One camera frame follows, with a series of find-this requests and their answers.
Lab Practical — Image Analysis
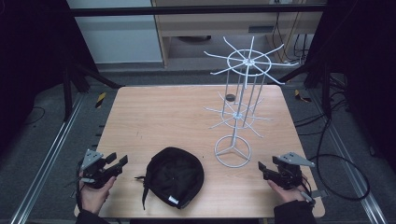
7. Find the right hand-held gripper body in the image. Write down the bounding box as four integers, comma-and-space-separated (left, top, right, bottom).
271, 151, 316, 190

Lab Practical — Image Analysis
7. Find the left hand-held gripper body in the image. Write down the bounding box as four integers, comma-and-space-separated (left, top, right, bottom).
78, 148, 117, 189

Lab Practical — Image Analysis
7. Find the person's right hand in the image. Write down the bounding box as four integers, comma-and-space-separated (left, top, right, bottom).
266, 175, 310, 205

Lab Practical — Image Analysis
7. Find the person's left hand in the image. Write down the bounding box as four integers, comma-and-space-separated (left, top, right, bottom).
78, 175, 118, 217

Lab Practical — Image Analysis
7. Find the black cap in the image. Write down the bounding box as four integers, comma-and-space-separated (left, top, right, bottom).
134, 146, 205, 211

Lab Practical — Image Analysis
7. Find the black tripod stand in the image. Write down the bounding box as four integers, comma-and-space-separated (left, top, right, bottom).
61, 60, 123, 123
276, 60, 333, 118

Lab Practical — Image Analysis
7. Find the white cabinet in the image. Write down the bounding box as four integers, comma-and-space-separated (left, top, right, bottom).
65, 0, 164, 64

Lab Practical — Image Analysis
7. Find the black curtain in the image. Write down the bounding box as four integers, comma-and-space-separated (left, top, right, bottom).
303, 0, 396, 175
0, 0, 100, 157

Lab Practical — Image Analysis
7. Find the light wooden desk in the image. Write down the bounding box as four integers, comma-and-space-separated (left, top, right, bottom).
150, 0, 326, 69

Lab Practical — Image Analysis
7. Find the black horizontal bar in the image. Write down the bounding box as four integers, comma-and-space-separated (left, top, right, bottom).
68, 4, 329, 18

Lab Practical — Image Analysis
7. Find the left hand-held gripper cable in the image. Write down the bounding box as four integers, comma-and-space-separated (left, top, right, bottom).
64, 158, 87, 213

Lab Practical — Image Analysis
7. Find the hand-held gripper cable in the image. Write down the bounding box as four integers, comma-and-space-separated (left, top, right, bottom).
298, 178, 329, 207
64, 158, 87, 213

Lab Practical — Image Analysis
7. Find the right hand-held gripper cable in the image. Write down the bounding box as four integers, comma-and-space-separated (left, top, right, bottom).
298, 178, 329, 207

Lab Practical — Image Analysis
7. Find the aluminium floor rail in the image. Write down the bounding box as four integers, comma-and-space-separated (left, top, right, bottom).
309, 88, 389, 224
8, 92, 86, 224

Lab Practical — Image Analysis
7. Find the white wire rotating rack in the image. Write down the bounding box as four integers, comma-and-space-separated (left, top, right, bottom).
203, 35, 301, 169

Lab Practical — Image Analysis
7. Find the black looped floor cable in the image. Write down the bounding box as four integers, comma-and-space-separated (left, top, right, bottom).
293, 62, 372, 202

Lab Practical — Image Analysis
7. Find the thin black floor cable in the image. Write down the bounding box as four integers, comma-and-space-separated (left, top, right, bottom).
23, 105, 47, 126

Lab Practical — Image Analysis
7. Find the bundle of black cables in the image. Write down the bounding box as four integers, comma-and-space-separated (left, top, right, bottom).
271, 11, 310, 63

